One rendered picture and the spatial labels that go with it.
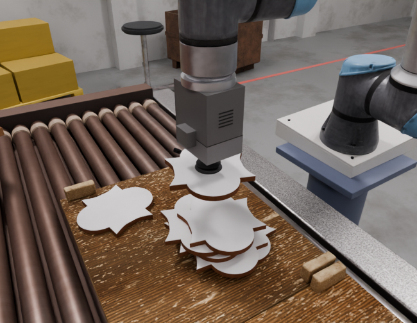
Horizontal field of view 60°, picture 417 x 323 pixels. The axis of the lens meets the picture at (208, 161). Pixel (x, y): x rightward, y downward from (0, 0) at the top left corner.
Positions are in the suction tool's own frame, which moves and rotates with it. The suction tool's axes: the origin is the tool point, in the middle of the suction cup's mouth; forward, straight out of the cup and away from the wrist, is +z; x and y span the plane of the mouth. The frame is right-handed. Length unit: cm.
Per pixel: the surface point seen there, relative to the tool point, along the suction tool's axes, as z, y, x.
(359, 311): 13.0, 25.0, 8.6
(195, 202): 8.0, -3.3, -0.4
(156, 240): 13.0, -3.7, -8.5
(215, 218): 8.0, 2.1, -0.1
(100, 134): 15, -51, -1
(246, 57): 87, -281, 245
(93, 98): 12, -70, 4
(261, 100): 107, -209, 207
